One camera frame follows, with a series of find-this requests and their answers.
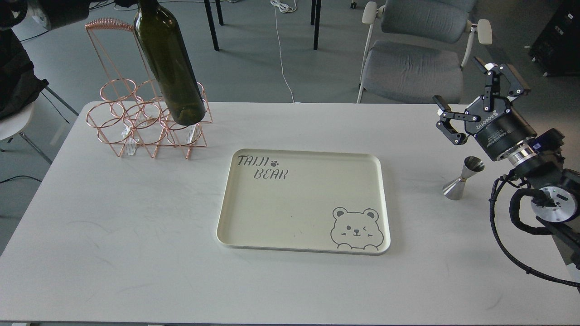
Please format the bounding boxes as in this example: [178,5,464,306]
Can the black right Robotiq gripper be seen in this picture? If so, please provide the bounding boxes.
[432,57,537,161]

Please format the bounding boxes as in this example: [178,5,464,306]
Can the silver steel jigger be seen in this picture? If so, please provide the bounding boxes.
[442,156,485,200]

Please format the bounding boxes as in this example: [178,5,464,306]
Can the dark green wine bottle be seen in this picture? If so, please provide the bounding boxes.
[133,0,206,126]

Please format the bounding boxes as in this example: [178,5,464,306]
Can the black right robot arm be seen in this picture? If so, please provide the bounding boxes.
[433,57,579,266]

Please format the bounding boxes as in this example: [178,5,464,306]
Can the grey office chair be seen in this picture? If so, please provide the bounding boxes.
[356,0,493,105]

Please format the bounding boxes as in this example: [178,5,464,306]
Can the black cabinet on casters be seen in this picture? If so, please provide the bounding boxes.
[528,0,580,77]

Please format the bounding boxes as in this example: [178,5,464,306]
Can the black table legs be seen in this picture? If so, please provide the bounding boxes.
[203,0,322,51]

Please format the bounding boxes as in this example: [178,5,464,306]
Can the cream bear serving tray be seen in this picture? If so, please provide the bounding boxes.
[216,149,391,254]

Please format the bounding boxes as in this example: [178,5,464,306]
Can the white chair with black garment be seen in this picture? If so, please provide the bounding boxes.
[0,29,79,164]

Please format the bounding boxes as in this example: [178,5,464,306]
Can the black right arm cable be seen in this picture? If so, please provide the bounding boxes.
[488,176,580,288]

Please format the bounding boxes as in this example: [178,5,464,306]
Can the white floor cable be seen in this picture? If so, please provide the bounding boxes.
[270,0,298,104]

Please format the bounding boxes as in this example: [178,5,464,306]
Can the copper wire bottle rack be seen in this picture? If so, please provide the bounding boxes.
[85,17,213,159]

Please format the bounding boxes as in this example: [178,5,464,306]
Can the black floor cables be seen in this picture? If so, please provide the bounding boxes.
[20,0,136,43]

